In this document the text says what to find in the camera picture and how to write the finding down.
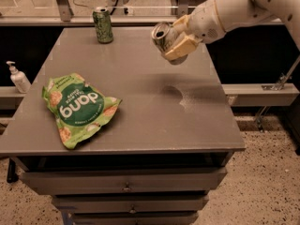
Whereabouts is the grey drawer cabinet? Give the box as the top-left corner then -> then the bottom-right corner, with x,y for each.
1,27 -> 245,225

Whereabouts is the green dong snack bag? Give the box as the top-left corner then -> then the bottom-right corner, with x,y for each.
42,73 -> 121,149

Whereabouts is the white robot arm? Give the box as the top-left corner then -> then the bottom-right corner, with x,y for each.
162,0 -> 300,61

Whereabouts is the black cable on floor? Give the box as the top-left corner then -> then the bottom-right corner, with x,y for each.
66,0 -> 92,9

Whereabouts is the white pump dispenser bottle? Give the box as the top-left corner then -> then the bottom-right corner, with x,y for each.
7,61 -> 31,94

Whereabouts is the grey metal window rail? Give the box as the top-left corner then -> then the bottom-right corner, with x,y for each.
0,14 -> 285,27

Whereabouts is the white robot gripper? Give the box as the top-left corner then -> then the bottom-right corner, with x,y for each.
164,0 -> 226,61

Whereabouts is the dark green soda can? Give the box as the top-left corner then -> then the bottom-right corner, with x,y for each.
93,7 -> 113,44

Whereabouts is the white green 7up can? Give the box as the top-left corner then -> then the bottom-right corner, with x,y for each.
151,22 -> 188,66

